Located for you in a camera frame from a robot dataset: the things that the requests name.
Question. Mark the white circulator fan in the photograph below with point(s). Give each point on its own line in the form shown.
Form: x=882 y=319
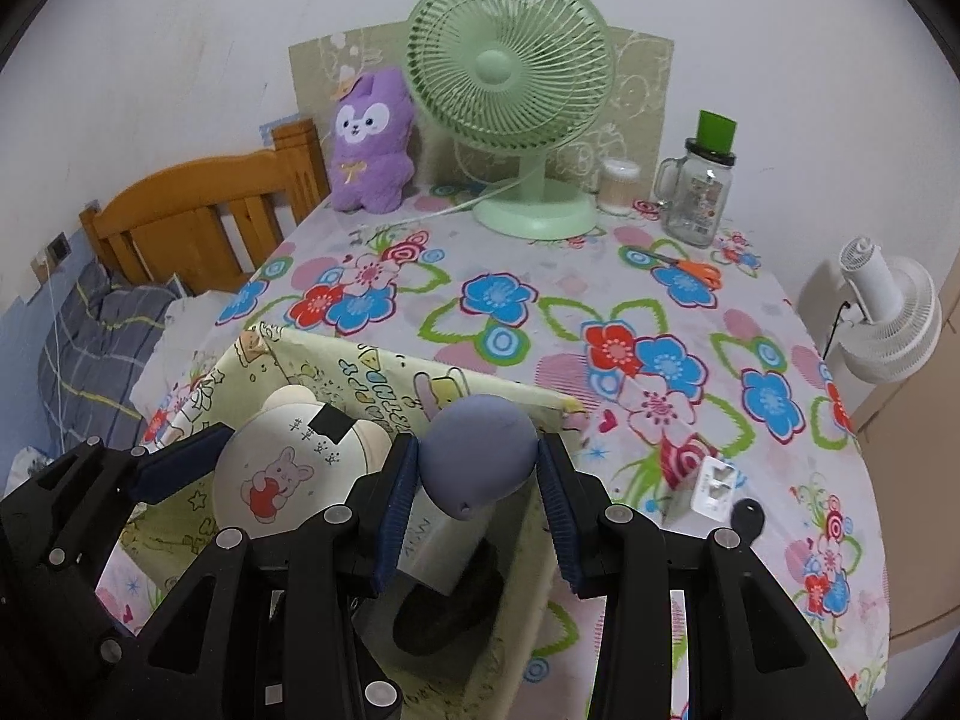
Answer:
x=900 y=322

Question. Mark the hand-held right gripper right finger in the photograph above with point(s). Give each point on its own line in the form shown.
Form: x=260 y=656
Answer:
x=559 y=517

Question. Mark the white bottle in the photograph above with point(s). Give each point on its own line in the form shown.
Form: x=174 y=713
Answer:
x=442 y=547

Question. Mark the clear cotton swab jar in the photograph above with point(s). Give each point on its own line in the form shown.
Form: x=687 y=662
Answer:
x=619 y=191

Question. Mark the small black heart-shaped piece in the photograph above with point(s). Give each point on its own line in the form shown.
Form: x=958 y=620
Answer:
x=748 y=517

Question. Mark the grey egg-shaped sponge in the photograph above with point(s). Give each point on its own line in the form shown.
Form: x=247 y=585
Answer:
x=480 y=450

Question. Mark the beige printed wall sheet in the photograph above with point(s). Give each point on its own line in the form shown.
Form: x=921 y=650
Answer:
x=637 y=90

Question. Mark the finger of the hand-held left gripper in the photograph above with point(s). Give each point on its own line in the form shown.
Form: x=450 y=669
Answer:
x=180 y=463

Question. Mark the yellow printed storage box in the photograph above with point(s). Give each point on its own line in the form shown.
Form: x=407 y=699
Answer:
x=375 y=382

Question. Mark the white plug adapter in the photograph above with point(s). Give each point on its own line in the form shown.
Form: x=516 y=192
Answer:
x=712 y=491

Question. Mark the wooden bed headboard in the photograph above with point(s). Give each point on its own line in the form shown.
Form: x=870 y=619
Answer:
x=187 y=195

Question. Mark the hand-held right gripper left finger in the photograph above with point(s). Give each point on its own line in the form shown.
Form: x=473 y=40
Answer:
x=397 y=517

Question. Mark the round cream bunny mirror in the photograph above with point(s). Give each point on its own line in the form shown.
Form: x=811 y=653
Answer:
x=277 y=465

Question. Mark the white cloth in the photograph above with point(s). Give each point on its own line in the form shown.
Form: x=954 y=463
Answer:
x=180 y=345

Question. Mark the black heart-shaped object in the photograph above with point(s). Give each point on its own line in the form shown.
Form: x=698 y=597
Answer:
x=450 y=615

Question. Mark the floral tablecloth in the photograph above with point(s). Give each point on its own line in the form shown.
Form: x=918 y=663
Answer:
x=562 y=292

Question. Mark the glass mug jar green lid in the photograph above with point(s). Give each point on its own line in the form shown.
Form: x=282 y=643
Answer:
x=694 y=202

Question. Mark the purple plush toy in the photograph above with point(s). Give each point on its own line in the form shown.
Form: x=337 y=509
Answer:
x=367 y=172

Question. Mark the green desk fan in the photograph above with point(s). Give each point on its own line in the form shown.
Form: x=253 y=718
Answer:
x=510 y=67

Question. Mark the wall socket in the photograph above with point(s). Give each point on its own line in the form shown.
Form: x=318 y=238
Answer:
x=58 y=247

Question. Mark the grey plaid bedding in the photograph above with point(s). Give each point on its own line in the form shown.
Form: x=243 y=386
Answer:
x=97 y=360

